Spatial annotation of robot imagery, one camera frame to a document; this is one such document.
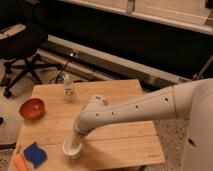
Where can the clear plastic bottle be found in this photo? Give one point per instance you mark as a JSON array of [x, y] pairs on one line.
[[69, 88]]

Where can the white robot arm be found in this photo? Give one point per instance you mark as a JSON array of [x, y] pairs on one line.
[[191, 100]]

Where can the orange ceramic bowl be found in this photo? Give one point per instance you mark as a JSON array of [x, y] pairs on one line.
[[32, 109]]

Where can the black office chair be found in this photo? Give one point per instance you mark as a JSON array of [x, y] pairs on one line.
[[20, 52]]

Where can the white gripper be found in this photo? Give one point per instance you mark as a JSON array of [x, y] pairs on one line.
[[78, 135]]

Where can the orange carrot toy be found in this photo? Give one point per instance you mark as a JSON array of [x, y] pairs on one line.
[[19, 161]]

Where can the white ceramic cup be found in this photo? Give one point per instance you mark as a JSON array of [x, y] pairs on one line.
[[72, 146]]

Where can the wooden table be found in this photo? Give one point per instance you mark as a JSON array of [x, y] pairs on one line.
[[113, 146]]

